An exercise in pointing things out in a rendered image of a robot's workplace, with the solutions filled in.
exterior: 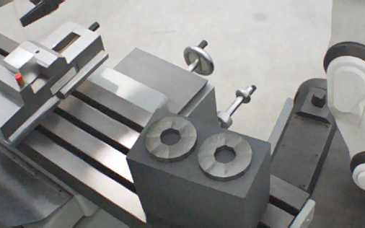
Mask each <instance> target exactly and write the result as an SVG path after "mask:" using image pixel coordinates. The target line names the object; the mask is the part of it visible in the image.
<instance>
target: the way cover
mask: <svg viewBox="0 0 365 228"><path fill-rule="evenodd" d="M0 146H1V147H0V194H1V195H0V204H1V205H0V212H1V213H0V227H2V228H7V227H15V226H18V225H23V224H28V223H33V222H37V221H42V220H44V219H45V218H46V217H49V216H50V215H51V214H52V213H54V212H55V211H56V210H57V209H59V208H60V207H62V205H64V204H65V203H67V202H68V201H70V200H71V198H73V197H74V196H73V195H71V194H70V193H69V192H68V191H67V190H65V189H63V188H62V187H61V186H59V185H58V184H57V183H55V182H53V181H52V180H51V179H50V178H49V177H47V176H45V175H44V174H43V173H41V172H39V171H38V170H36V169H35V168H34V167H32V165H30V164H28V163H27V162H26V161H24V160H23V159H22V158H20V157H19V156H18V155H16V154H15V153H14V152H11V150H9V149H7V148H6V147H5V146H4V145H3V144H1V143H0ZM2 152H3V153H2ZM15 157H16V159H15ZM18 161H19V162H18ZM21 165H22V166H21ZM20 166H21V167H20ZM21 168H22V169H21ZM3 170H4V171H3ZM28 171H29V172H28ZM10 172H11V173H10ZM27 172H28V174H27ZM15 173H16V174H15ZM17 173H19V174H20V175H19V174H17ZM2 176H3V177H2ZM18 176H19V177H18ZM36 177H37V178H36ZM35 178H36V179H35ZM38 178H39V179H38ZM24 181H25V183H24ZM8 182H9V183H8ZM29 182H30V183H29ZM17 186H20V187H19V188H18V187H17ZM25 186H26V187H25ZM41 186H42V187H41ZM44 186H45V187H44ZM2 187H3V188H2ZM31 187H32V188H31ZM59 188H60V189H59ZM23 189H24V190H23ZM39 191H40V192H39ZM9 193H10V194H9ZM30 194H31V195H30ZM57 194H58V195H57ZM4 195H5V196H4ZM56 195H57V196H56ZM18 196H19V197H18ZM39 196H40V197H39ZM52 196H53V197H52ZM61 196H63V197H64V198H62V197H61ZM5 197H6V198H5ZM2 198H3V199H2ZM10 198H11V199H10ZM20 198H21V199H20ZM26 199H27V200H26ZM5 200H6V202H5ZM35 200H36V201H35ZM19 201H21V202H19ZM15 203H16V204H15ZM20 203H21V205H20ZM5 204H6V205H5ZM28 205H29V206H28ZM45 205H47V206H45ZM37 207H38V208H37ZM11 208H12V209H11ZM47 209H48V210H47ZM22 211H23V212H22ZM33 212H34V213H35V214H34V213H33ZM13 214H14V215H13ZM21 216H22V217H24V218H22V217H21ZM25 216H26V217H25ZM20 217H21V218H20ZM12 218H13V219H12ZM12 220H14V221H12ZM15 220H16V221H15Z"/></svg>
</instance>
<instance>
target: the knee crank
mask: <svg viewBox="0 0 365 228"><path fill-rule="evenodd" d="M256 89H257V87H256V86H255V85H254V84H252V85H251V86H246V87H245V89H238V90H237V91H236V93H235V95H236V98H237V99H236V100H235V101H234V102H233V103H232V105H231V106H230V107H229V108H227V110H226V111H225V112H224V111H223V110H219V111H217V117H218V124H219V127H220V128H225V129H228V128H229V127H230V126H231V124H233V120H232V118H231V116H232V114H233V113H234V112H235V111H236V110H237V109H238V108H239V107H240V105H241V104H248V103H249V102H250V101H251V95H252V94H253V92H254V91H255V90H256Z"/></svg>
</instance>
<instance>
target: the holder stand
mask: <svg viewBox="0 0 365 228"><path fill-rule="evenodd" d="M126 162H127V165H128V168H129V171H130V174H131V177H132V180H133V184H134V185H135V188H136V192H137V194H138V199H139V200H140V203H141V207H142V209H143V211H144V212H146V213H148V214H151V215H154V216H156V217H158V218H160V219H163V220H166V221H168V222H172V223H173V224H176V225H180V226H182V227H185V228H256V227H257V225H258V222H259V221H260V218H261V216H262V215H263V212H264V211H265V208H266V206H267V204H268V201H269V192H270V180H271V142H268V141H264V140H261V139H256V138H253V137H250V136H246V135H243V134H240V133H237V132H234V131H230V130H227V129H225V128H220V127H218V126H214V125H211V124H208V123H205V122H202V121H199V120H196V119H192V118H189V117H185V116H183V115H179V114H176V113H172V112H170V111H166V110H163V109H160V108H157V109H156V110H155V112H154V114H153V115H152V117H151V118H150V119H149V121H148V123H147V124H146V125H145V127H144V129H143V131H142V132H141V133H140V135H139V136H138V138H137V139H136V141H135V142H134V145H133V146H132V147H131V149H130V151H129V152H128V153H127V155H126Z"/></svg>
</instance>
